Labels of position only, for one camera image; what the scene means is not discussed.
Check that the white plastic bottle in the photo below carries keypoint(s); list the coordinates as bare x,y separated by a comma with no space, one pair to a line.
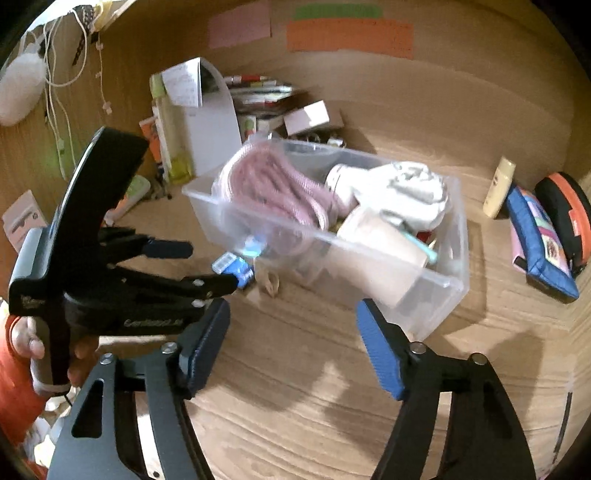
344,184

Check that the orange sticky note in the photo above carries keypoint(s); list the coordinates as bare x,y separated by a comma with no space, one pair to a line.
351,39

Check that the white folded cloth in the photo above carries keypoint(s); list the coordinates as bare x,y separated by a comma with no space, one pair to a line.
411,194

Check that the white file holder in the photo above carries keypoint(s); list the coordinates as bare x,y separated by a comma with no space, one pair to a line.
217,134

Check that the small white cardboard box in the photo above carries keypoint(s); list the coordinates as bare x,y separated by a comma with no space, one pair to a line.
309,115

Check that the blue card packet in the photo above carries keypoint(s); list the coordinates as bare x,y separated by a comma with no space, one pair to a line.
235,270

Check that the clear plastic storage bin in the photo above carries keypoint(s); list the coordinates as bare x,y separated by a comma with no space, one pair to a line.
415,316

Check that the blue patchwork pencil case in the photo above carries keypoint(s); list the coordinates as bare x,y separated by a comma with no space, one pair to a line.
538,240

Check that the person's left hand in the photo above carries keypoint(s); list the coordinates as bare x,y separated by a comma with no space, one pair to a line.
25,341

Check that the yellow-green booklets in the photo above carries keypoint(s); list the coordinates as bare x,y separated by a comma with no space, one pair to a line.
173,147

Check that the small beige object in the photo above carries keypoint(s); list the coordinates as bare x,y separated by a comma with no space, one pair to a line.
268,282

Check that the green sticky note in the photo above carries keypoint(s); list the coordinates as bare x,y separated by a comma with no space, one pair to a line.
337,12

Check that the white note paper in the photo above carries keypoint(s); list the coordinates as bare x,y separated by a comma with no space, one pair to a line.
182,85

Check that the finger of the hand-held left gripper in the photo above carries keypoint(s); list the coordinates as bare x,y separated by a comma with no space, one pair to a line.
166,250
217,284

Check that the pink sticky note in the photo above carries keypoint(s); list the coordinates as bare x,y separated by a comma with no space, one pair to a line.
240,23

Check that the black and orange case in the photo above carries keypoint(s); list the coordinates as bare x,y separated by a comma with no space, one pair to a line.
570,217

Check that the white plush toy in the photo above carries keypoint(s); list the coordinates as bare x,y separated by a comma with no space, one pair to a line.
21,87

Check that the mint and white stick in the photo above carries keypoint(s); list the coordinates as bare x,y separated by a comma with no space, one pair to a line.
420,247

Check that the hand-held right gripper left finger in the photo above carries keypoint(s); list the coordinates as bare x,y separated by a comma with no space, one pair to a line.
207,350

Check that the pile of metal clips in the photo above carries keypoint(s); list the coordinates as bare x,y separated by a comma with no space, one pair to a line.
318,137

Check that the pale green case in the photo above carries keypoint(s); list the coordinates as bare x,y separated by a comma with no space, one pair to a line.
134,196

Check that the cream plastic tube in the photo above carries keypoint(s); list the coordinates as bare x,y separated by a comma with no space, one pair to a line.
499,187

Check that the person's left forearm orange sleeve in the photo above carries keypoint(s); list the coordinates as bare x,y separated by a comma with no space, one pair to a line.
16,397

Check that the beige paper roll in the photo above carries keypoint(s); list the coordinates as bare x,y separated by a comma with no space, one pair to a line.
374,254

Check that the stack of books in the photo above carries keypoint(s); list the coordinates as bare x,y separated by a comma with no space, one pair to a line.
261,99

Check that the orange booklet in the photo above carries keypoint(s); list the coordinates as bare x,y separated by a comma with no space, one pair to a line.
151,138

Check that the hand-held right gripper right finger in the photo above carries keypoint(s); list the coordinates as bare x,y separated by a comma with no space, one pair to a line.
378,350

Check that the white labelled box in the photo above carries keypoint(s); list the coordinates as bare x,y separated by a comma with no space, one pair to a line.
23,221

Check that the wooden desktop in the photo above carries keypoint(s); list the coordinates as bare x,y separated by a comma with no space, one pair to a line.
300,392

